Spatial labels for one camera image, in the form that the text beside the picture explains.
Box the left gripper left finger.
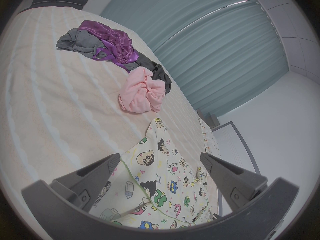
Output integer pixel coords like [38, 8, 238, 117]
[51, 153, 121, 212]

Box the white printed pyjama top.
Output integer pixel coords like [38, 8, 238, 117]
[89, 118, 220, 231]

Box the grey bedside table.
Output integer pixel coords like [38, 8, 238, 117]
[197, 109, 218, 125]

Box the black garment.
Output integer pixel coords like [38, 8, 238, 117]
[125, 53, 173, 97]

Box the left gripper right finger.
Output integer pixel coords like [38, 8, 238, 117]
[200, 152, 268, 211]

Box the bed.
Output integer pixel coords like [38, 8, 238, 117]
[0, 5, 260, 217]

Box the purple garment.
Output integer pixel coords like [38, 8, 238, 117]
[78, 20, 139, 65]

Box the pink garment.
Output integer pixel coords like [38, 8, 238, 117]
[118, 67, 166, 113]

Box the white printed pillow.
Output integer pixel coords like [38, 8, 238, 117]
[199, 118, 222, 159]

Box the blue-green curtain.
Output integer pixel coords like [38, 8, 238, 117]
[100, 0, 253, 53]
[151, 0, 290, 117]

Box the dark grey garment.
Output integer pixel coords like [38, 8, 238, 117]
[56, 28, 103, 58]

